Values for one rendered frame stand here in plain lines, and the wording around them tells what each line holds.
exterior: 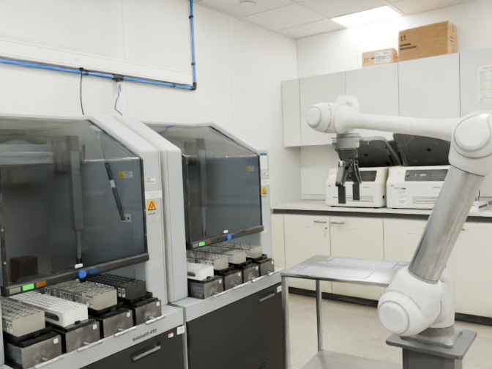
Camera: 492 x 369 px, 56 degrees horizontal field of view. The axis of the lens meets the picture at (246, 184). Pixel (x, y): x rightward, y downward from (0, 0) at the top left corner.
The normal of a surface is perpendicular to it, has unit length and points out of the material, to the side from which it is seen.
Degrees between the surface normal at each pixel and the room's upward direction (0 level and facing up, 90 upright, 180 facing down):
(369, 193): 90
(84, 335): 90
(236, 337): 90
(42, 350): 90
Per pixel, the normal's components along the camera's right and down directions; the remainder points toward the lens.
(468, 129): -0.65, -0.02
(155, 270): 0.80, 0.00
